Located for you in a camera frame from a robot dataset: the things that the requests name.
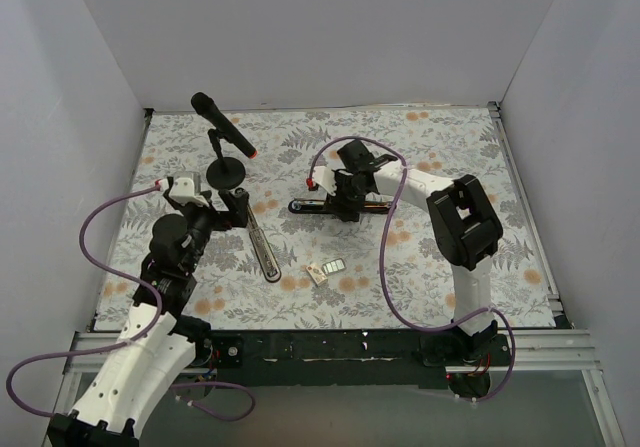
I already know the staple strips pack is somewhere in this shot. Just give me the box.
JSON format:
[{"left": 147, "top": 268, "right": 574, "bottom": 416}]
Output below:
[{"left": 322, "top": 259, "right": 346, "bottom": 276}]

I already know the grey black stapler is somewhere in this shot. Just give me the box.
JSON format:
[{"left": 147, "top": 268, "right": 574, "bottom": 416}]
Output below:
[{"left": 247, "top": 205, "right": 282, "bottom": 283}]

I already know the staple box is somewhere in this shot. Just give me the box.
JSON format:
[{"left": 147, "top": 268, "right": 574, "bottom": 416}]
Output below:
[{"left": 306, "top": 263, "right": 328, "bottom": 286}]

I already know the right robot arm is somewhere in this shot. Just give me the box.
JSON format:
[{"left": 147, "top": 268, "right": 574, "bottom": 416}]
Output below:
[{"left": 307, "top": 137, "right": 503, "bottom": 365}]

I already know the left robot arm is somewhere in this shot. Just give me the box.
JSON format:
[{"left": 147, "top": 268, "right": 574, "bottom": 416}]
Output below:
[{"left": 47, "top": 188, "right": 249, "bottom": 446}]

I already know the black microphone stand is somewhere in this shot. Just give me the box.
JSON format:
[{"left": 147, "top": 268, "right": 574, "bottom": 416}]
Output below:
[{"left": 206, "top": 129, "right": 246, "bottom": 190}]

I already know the floral patterned table mat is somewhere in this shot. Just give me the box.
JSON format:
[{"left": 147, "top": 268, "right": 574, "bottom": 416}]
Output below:
[{"left": 92, "top": 105, "right": 557, "bottom": 332}]

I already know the black microphone orange tip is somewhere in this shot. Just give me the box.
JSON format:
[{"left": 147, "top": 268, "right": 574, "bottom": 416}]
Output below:
[{"left": 191, "top": 92, "right": 257, "bottom": 159}]

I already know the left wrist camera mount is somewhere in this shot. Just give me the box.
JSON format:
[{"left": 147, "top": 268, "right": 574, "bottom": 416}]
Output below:
[{"left": 155, "top": 171, "right": 212, "bottom": 209}]

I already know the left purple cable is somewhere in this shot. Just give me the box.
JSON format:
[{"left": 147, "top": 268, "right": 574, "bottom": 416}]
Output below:
[{"left": 5, "top": 180, "right": 256, "bottom": 422}]

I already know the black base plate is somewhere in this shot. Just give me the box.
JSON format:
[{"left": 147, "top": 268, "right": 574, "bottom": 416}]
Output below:
[{"left": 153, "top": 329, "right": 511, "bottom": 393}]

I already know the aluminium frame rail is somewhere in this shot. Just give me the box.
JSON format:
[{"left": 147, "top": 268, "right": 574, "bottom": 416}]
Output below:
[{"left": 63, "top": 329, "right": 601, "bottom": 374}]

